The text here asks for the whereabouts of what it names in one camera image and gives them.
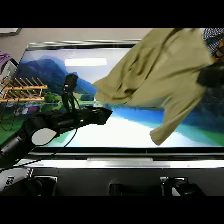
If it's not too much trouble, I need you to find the black cable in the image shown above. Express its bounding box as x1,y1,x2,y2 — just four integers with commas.
49,125,81,156

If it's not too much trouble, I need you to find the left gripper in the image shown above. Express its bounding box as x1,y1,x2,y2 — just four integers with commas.
78,106,114,127

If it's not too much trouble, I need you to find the checked shirt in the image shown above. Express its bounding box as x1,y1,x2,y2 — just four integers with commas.
202,27,224,57

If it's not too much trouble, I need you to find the orange garment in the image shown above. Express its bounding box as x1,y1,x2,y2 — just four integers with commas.
214,40,224,64

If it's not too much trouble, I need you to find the brown clothes hanger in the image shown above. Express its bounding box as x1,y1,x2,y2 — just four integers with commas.
0,89,46,103
0,76,49,92

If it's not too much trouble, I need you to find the olive long-sleeved shirt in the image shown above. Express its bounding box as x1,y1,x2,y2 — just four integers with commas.
92,27,215,146

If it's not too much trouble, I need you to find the silver frame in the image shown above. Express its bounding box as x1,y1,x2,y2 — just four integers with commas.
0,151,224,197

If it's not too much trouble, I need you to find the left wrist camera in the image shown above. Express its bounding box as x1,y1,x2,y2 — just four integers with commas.
61,73,81,113

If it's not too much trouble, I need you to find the purple garment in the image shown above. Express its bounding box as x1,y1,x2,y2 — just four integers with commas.
0,50,15,68

